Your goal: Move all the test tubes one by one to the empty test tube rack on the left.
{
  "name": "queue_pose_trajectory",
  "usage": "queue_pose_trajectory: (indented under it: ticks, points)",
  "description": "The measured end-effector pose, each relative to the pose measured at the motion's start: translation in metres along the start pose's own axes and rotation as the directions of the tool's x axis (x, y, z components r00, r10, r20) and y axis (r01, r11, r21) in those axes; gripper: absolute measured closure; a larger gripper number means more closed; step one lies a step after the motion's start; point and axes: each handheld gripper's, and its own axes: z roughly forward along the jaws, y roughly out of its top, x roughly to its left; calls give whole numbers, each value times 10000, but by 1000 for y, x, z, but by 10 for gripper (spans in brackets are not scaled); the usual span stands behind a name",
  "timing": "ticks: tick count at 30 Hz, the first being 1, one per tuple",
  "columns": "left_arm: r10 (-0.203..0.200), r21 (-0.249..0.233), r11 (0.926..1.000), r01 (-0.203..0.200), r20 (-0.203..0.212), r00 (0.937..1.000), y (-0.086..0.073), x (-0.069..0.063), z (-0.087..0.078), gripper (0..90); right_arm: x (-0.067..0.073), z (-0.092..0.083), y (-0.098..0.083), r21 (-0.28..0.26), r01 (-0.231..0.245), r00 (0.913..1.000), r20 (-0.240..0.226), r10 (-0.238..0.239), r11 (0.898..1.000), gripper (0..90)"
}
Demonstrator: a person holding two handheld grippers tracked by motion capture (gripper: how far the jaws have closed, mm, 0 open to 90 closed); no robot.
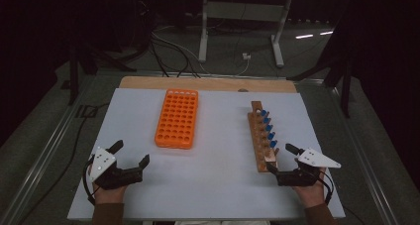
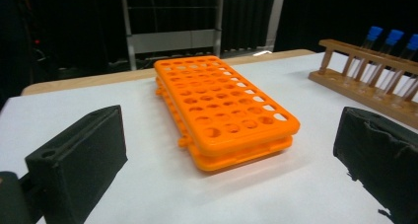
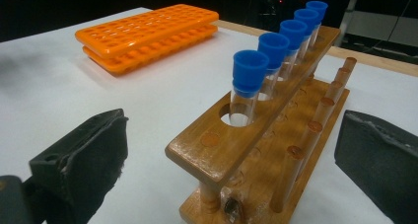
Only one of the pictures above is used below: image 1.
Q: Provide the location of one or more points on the wooden table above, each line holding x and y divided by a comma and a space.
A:
204, 84

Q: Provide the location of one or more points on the aluminium floor rail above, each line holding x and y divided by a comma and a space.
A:
49, 145
365, 159

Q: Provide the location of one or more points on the black tripod stand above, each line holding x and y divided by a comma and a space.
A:
73, 76

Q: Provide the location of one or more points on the person's right hand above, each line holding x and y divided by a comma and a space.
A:
310, 195

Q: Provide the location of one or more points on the white light strip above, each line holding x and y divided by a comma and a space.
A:
303, 36

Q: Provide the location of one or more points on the black slanted stand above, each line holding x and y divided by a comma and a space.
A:
346, 92

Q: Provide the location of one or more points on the grey metal stand frame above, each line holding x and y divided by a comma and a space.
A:
244, 12

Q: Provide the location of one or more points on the dark equipment rack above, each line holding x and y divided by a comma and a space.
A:
143, 13

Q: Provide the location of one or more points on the person's left hand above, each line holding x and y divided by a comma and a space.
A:
110, 196

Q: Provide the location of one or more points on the wooden tube rack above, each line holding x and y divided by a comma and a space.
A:
255, 131

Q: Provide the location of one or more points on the orange plastic tube rack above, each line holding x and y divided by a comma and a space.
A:
178, 119

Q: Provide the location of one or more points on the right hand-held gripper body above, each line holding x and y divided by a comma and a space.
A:
317, 159

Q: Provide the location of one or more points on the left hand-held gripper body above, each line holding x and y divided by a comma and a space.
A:
102, 162

